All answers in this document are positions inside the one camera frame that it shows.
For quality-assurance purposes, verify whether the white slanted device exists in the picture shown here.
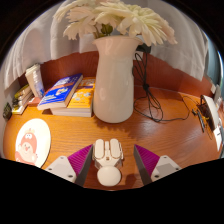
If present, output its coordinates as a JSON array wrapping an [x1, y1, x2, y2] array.
[[199, 94, 223, 133]]

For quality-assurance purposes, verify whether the black pen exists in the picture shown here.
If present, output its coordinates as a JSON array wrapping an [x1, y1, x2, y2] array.
[[196, 108, 206, 134]]

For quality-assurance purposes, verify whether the white pink cartoon mouse pad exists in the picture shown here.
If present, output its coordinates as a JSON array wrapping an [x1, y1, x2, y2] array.
[[14, 117, 52, 169]]

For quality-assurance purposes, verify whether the white curtain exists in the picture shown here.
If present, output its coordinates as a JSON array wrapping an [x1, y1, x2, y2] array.
[[3, 0, 209, 89]]

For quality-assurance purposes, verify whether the thin red-brown book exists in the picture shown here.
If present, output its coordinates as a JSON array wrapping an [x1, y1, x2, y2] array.
[[27, 95, 43, 108]]

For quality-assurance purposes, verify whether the black cable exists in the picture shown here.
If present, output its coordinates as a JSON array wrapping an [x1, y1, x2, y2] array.
[[132, 49, 201, 124]]

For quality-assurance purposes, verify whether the white paper card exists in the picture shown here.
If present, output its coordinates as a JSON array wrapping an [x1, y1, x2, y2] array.
[[213, 126, 224, 153]]

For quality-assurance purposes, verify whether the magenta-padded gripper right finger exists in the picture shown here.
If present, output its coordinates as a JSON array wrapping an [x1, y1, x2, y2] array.
[[133, 144, 183, 186]]

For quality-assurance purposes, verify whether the small clear spray bottle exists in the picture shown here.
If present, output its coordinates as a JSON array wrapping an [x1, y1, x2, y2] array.
[[32, 71, 46, 99]]

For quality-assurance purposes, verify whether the yellow black book stack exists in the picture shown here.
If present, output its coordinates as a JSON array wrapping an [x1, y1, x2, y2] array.
[[11, 84, 34, 116]]

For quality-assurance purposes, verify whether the white computer mouse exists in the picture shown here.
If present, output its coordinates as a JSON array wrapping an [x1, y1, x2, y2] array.
[[92, 138, 125, 187]]

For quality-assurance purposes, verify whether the white tumbler cup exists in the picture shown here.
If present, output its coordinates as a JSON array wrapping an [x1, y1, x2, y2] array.
[[24, 63, 43, 99]]

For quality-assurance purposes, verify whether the white ceramic vase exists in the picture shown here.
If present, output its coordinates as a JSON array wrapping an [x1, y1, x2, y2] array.
[[92, 35, 144, 124]]

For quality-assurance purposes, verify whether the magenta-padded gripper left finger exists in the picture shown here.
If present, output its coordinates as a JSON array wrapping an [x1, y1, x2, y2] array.
[[44, 143, 94, 187]]

